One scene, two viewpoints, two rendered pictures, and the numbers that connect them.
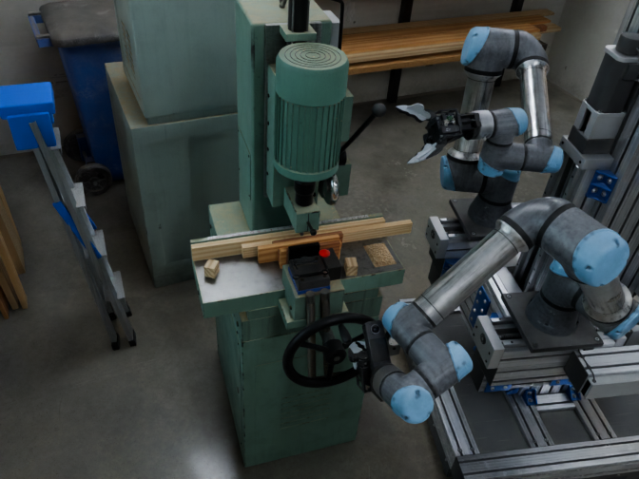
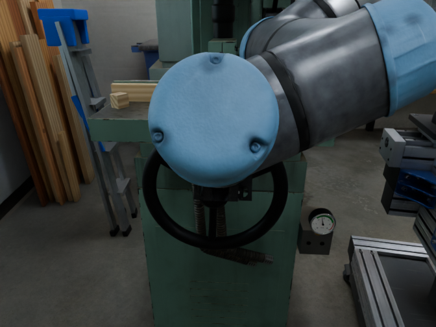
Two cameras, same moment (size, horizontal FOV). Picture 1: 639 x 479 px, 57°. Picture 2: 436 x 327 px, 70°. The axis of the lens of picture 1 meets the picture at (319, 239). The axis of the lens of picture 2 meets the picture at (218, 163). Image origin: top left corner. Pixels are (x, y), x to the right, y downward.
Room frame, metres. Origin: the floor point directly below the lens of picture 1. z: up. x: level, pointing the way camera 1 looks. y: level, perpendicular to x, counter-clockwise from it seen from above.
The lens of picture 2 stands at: (0.55, -0.30, 1.12)
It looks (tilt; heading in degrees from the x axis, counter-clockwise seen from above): 25 degrees down; 24
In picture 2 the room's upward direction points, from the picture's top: straight up
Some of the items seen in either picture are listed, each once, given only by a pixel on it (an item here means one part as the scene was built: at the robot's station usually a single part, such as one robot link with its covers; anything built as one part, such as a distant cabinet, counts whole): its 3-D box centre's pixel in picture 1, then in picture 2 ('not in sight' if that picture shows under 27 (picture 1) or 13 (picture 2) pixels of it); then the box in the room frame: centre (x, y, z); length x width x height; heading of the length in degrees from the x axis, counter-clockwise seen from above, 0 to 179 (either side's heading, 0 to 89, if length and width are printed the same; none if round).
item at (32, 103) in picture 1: (78, 231); (96, 132); (1.72, 0.93, 0.58); 0.27 x 0.25 x 1.16; 114
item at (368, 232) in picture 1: (329, 238); not in sight; (1.40, -0.03, 0.92); 0.54 x 0.02 x 0.04; 111
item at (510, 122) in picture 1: (503, 124); not in sight; (1.45, -0.47, 1.33); 0.11 x 0.08 x 0.09; 111
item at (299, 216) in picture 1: (301, 210); (224, 56); (1.38, 0.06, 1.03); 0.14 x 0.07 x 0.09; 21
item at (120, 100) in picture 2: (211, 268); (119, 100); (1.22, 0.30, 0.92); 0.04 x 0.03 x 0.04; 170
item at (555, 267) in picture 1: (571, 277); not in sight; (1.24, -0.71, 0.98); 0.13 x 0.12 x 0.14; 34
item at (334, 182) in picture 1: (329, 185); not in sight; (1.53, -0.02, 1.02); 0.12 x 0.03 x 0.12; 21
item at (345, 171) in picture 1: (334, 175); not in sight; (1.59, -0.03, 1.02); 0.09 x 0.07 x 0.12; 111
